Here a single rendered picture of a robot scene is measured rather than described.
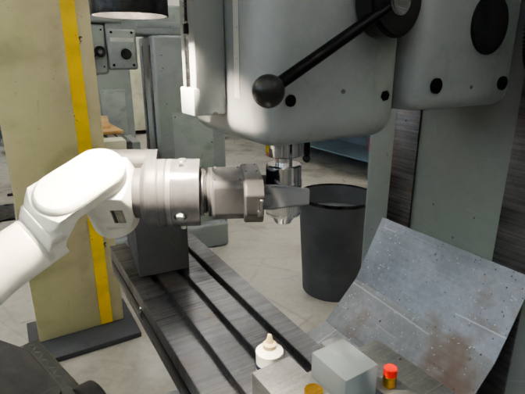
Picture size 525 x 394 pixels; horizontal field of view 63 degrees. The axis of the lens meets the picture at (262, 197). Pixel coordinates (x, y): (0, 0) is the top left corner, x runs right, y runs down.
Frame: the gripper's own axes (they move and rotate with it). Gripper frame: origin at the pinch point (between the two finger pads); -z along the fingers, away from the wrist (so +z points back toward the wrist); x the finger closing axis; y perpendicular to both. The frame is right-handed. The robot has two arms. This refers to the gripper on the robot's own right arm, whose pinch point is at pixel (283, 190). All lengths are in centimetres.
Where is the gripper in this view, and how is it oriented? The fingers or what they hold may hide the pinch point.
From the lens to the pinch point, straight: 58.0
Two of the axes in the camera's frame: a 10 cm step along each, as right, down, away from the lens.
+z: -10.0, 0.2, -1.0
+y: -0.1, 9.5, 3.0
